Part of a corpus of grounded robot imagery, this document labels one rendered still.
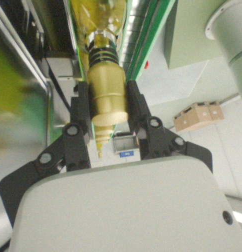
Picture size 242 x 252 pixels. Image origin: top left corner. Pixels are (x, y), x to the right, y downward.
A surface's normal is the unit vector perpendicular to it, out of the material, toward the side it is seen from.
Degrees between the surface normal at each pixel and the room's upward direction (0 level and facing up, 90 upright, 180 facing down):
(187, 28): 2
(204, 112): 90
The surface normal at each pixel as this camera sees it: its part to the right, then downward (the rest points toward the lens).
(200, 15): 0.12, 0.95
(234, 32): -0.85, -0.05
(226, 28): -0.94, 0.02
